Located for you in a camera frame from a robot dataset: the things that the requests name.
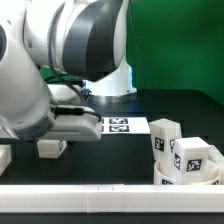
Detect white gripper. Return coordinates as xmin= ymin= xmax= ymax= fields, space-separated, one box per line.
xmin=41 ymin=106 xmax=102 ymax=142

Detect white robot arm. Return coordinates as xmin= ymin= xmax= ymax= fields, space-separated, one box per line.
xmin=0 ymin=0 xmax=131 ymax=141

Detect paper sheet with markers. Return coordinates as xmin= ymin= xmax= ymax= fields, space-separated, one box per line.
xmin=102 ymin=117 xmax=150 ymax=134

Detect white front fence bar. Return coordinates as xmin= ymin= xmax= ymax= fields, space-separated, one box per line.
xmin=0 ymin=185 xmax=224 ymax=213

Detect white left fence bar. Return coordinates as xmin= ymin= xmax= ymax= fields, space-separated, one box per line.
xmin=0 ymin=145 xmax=12 ymax=176

